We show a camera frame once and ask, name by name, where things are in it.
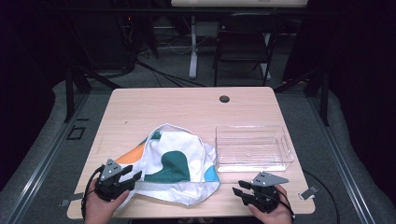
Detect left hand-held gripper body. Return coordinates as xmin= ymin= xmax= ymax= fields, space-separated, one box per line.
xmin=94 ymin=158 xmax=134 ymax=202

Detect aluminium floor rail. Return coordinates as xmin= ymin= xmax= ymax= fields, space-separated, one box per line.
xmin=305 ymin=95 xmax=372 ymax=224
xmin=5 ymin=92 xmax=92 ymax=224

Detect person's right hand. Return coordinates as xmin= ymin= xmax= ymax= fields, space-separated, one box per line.
xmin=247 ymin=184 xmax=294 ymax=224

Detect dark computer tower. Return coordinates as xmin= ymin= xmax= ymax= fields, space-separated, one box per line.
xmin=73 ymin=11 xmax=138 ymax=73

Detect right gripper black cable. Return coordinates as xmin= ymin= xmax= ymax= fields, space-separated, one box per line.
xmin=274 ymin=186 xmax=297 ymax=220

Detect white desk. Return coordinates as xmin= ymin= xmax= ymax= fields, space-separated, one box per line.
xmin=170 ymin=0 xmax=310 ymax=80

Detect black floor cable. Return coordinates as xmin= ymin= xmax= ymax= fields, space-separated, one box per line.
xmin=302 ymin=169 xmax=341 ymax=224

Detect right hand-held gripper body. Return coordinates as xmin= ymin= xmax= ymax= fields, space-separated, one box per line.
xmin=244 ymin=171 xmax=290 ymax=215

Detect grey tape strip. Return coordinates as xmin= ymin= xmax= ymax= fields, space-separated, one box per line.
xmin=298 ymin=184 xmax=320 ymax=201
xmin=58 ymin=192 xmax=85 ymax=208

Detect person's left hand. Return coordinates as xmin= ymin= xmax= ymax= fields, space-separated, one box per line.
xmin=84 ymin=187 xmax=131 ymax=224

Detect black metal stand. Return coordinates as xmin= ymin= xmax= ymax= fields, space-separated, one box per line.
xmin=63 ymin=60 xmax=123 ymax=123
xmin=273 ymin=65 xmax=332 ymax=127

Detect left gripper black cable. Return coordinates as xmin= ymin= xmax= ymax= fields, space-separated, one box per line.
xmin=80 ymin=164 xmax=106 ymax=220

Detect black folding chair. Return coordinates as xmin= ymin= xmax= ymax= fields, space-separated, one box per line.
xmin=212 ymin=12 xmax=285 ymax=88

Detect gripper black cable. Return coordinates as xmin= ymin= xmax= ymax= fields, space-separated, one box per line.
xmin=274 ymin=186 xmax=297 ymax=220
xmin=80 ymin=164 xmax=106 ymax=220

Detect white tote bag colour patches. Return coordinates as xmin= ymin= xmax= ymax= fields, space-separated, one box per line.
xmin=115 ymin=123 xmax=221 ymax=207

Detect clear plastic tray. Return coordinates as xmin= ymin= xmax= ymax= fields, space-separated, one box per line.
xmin=215 ymin=124 xmax=295 ymax=174

